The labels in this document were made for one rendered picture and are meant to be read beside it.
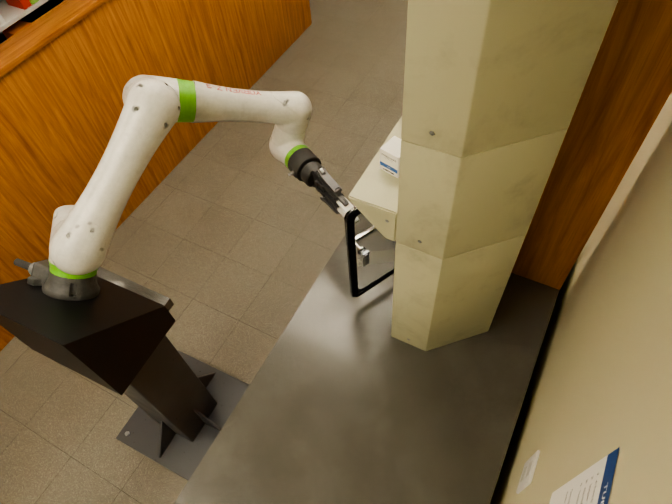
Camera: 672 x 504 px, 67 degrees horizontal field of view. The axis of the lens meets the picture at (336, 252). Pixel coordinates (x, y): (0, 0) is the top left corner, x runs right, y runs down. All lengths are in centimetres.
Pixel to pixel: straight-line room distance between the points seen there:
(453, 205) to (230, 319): 192
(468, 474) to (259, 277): 175
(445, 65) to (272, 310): 208
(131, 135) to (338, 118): 247
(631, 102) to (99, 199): 119
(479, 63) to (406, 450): 99
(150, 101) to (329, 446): 97
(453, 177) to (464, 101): 16
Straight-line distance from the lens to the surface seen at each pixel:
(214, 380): 259
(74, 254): 136
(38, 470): 281
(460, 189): 95
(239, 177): 334
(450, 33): 76
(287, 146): 162
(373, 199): 108
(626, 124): 125
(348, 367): 150
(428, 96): 83
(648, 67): 117
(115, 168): 132
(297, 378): 150
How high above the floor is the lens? 232
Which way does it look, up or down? 54 degrees down
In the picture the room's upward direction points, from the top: 7 degrees counter-clockwise
